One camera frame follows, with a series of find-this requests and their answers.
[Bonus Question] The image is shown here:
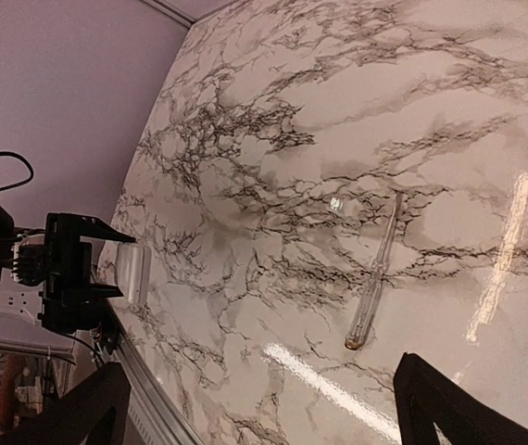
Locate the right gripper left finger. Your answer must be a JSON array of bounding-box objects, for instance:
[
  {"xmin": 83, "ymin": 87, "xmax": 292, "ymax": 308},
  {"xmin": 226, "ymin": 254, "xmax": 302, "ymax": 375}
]
[{"xmin": 0, "ymin": 362, "xmax": 131, "ymax": 445}]

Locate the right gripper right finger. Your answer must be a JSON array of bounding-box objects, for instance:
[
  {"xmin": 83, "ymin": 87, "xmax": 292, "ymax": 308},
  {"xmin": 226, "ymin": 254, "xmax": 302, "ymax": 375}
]
[{"xmin": 393, "ymin": 353, "xmax": 528, "ymax": 445}]

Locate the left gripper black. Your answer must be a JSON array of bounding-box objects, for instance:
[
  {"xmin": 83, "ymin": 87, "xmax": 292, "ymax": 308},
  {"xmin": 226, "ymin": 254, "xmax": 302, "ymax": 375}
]
[{"xmin": 39, "ymin": 213, "xmax": 135, "ymax": 333}]

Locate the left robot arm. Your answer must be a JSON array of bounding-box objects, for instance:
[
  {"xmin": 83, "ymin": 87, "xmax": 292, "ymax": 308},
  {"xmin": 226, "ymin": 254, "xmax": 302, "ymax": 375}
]
[{"xmin": 0, "ymin": 206, "xmax": 136, "ymax": 335}]

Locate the white remote control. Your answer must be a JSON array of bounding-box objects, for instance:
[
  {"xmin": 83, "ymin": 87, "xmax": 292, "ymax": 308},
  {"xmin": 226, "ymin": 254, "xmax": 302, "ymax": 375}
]
[{"xmin": 115, "ymin": 243, "xmax": 152, "ymax": 306}]

